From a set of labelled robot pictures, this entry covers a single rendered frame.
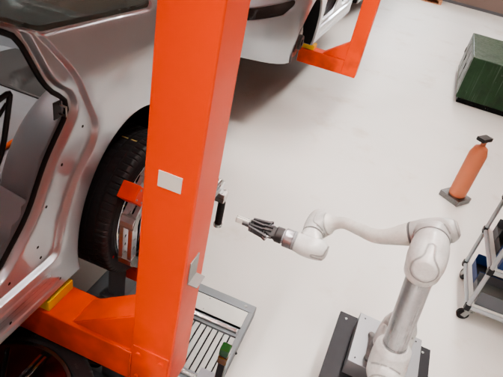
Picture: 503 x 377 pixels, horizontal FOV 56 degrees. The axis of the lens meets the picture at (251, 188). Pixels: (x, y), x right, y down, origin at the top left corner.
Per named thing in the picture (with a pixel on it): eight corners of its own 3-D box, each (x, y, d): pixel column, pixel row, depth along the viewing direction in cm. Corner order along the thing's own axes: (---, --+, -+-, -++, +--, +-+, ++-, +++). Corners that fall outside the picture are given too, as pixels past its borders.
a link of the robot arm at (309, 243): (289, 256, 215) (298, 238, 225) (321, 269, 212) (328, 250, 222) (294, 241, 208) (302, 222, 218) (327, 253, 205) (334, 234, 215)
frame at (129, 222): (174, 221, 250) (186, 132, 220) (186, 226, 249) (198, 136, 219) (116, 287, 206) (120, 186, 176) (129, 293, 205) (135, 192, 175)
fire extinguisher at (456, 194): (439, 202, 434) (472, 139, 397) (436, 186, 458) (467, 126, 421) (471, 211, 432) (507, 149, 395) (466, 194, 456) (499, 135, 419)
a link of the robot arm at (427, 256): (404, 368, 213) (395, 407, 195) (369, 353, 218) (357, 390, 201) (459, 233, 172) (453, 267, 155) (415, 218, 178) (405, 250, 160)
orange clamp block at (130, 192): (132, 185, 188) (123, 179, 179) (149, 191, 186) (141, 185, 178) (124, 200, 187) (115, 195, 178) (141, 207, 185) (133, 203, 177)
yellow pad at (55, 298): (44, 274, 191) (43, 265, 189) (73, 288, 189) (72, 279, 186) (18, 298, 180) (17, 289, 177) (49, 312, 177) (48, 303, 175)
